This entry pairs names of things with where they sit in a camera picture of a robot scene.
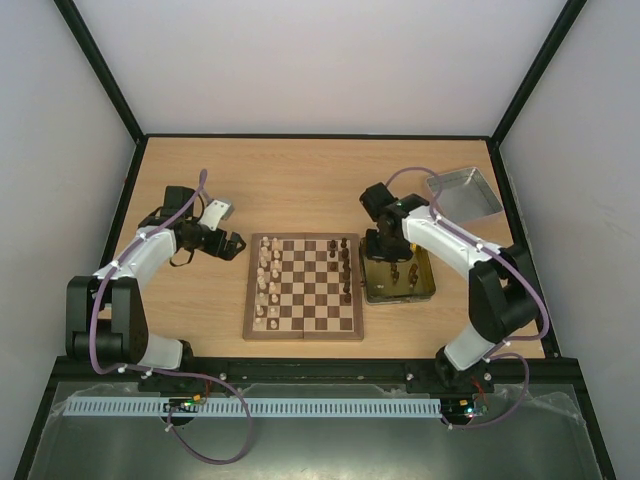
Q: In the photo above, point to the wooden chess board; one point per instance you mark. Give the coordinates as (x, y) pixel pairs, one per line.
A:
(296, 292)

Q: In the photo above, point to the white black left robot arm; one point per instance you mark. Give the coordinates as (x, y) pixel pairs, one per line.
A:
(106, 323)

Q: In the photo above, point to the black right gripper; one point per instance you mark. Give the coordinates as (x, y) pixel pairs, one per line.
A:
(387, 250)

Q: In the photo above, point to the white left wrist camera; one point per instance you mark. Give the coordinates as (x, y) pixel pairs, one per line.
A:
(215, 212)

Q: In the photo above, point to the silver tin lid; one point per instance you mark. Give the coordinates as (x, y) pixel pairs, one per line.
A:
(465, 195)

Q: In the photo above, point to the gold tin box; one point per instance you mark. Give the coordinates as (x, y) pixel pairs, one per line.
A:
(405, 281)

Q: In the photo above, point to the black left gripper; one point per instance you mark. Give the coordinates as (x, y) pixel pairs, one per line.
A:
(230, 252)

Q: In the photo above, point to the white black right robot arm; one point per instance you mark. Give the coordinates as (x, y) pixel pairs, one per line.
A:
(503, 296)

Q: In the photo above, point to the white slotted cable duct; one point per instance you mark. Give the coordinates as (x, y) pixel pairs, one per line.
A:
(256, 407)

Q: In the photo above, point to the black aluminium frame rail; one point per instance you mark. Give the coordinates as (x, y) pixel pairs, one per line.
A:
(415, 376)

